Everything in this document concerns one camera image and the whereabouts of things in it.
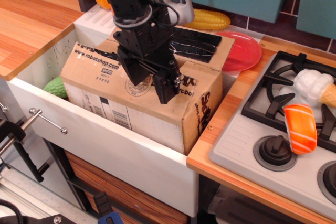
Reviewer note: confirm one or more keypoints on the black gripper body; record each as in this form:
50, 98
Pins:
151, 42

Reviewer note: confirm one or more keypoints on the toy salmon sushi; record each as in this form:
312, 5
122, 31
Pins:
301, 128

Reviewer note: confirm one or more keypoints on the grey toy faucet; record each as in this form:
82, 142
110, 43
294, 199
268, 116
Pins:
185, 11

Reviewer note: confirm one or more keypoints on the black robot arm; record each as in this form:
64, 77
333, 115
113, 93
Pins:
132, 13

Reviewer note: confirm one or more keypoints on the grey toy stove top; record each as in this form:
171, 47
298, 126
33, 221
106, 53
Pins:
233, 150

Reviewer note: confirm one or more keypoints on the cardboard box with black tape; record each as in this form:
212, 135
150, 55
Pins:
100, 85

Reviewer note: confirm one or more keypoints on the yellow toy corn cob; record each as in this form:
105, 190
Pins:
209, 20

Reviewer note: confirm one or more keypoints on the green toy vegetable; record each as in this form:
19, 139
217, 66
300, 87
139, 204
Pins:
56, 87

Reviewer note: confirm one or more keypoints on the white toy sink basin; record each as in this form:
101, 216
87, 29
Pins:
36, 44

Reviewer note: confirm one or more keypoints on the teal cabinet at right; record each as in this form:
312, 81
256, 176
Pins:
317, 17

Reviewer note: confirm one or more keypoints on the black table clamp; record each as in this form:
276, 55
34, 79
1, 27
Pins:
17, 134

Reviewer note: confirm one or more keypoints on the black stove burner grate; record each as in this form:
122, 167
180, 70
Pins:
276, 89

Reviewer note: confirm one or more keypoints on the metal towel bar handle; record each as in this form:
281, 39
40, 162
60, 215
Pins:
38, 113

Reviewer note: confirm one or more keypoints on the blue black clamp handle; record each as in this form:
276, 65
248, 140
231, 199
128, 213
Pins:
107, 215

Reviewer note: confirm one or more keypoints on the toy ice cream cone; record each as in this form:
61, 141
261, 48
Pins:
316, 87

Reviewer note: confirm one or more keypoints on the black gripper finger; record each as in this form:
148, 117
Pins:
167, 85
136, 68

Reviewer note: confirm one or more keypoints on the red plastic plate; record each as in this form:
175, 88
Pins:
244, 54

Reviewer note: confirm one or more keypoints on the black stove knob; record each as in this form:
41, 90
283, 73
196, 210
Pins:
274, 153
326, 180

